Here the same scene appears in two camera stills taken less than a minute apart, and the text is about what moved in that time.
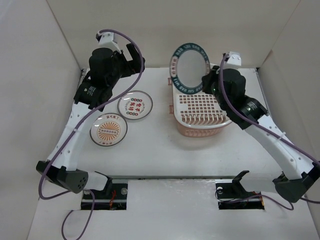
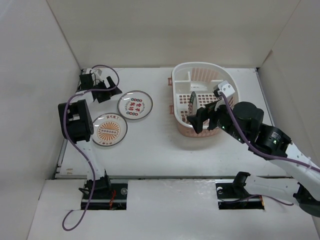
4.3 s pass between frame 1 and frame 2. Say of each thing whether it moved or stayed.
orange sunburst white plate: stayed
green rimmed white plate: moved
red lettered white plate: stayed
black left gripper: moved
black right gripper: moved
